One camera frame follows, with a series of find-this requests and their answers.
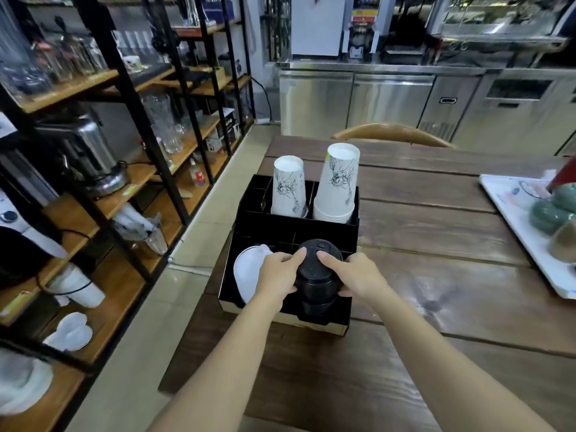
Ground person's left hand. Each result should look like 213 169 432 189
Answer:
254 247 308 307

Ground person's right hand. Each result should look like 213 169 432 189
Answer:
316 250 397 311

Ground stack of white lids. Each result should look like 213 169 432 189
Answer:
232 244 274 305

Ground stack of black lids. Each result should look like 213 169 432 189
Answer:
295 238 345 318

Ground black divided cardboard box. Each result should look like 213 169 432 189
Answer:
217 173 361 337

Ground stack of small paper cups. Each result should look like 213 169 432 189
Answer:
270 155 308 219

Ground stack of large paper cups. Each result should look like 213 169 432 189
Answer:
313 142 361 224

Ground person's left forearm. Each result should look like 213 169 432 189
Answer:
146 292 289 432

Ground person's right forearm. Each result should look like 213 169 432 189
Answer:
364 292 559 432

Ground small bottle with red label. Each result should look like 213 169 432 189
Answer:
188 157 206 188

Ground clear plastic wrapped bundle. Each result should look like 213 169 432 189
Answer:
112 202 170 256

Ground curved wooden chair back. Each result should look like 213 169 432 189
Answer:
331 122 455 149

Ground black and white carton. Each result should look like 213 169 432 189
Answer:
205 107 242 154

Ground white rectangular tray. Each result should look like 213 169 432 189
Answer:
478 173 576 300

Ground black metal wooden shelf rack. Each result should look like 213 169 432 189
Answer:
0 0 257 432

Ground two-door steel counter cabinet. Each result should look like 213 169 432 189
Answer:
278 62 482 142

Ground small clear glass cup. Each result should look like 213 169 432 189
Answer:
517 177 554 201

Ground clear glass pitcher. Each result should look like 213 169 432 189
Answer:
142 92 185 154

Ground green ceramic lidded jar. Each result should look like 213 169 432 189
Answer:
529 198 575 235
551 183 576 214

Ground banded white tumbler sleeve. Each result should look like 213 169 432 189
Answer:
47 263 107 309

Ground tan ceramic lidded jar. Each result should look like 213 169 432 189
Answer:
548 220 576 264

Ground white heart-shaped dishes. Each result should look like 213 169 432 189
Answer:
43 312 94 352

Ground red jar with black cap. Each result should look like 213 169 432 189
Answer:
547 157 576 194

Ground stainless steel pot appliance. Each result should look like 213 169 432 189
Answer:
35 114 131 199

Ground black flat tray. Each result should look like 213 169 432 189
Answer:
125 62 174 86

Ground black countertop machine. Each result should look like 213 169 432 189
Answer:
382 0 442 66

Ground black and white kitchen appliance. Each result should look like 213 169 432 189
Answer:
0 188 68 289

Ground white water boiler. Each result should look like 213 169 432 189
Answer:
290 0 347 58

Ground blue box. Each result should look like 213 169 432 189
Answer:
200 0 235 23

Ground plastic wrapped white sleeve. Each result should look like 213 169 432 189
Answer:
0 350 54 417

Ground steel espresso machine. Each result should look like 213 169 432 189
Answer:
425 0 576 68

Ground cluster of glass jars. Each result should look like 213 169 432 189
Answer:
0 0 109 102

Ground white floor cable strip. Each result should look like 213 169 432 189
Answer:
169 260 217 271

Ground black power cable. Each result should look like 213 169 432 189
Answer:
250 76 275 124

